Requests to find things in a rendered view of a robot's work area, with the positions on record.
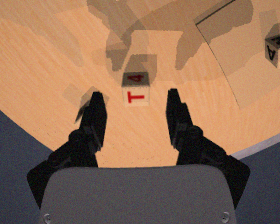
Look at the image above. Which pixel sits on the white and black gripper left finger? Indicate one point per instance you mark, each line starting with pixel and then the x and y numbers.
pixel 79 151

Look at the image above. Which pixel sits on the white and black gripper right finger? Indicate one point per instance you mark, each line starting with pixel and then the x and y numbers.
pixel 183 134

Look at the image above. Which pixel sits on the tan flat mat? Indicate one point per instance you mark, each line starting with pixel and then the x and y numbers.
pixel 236 35

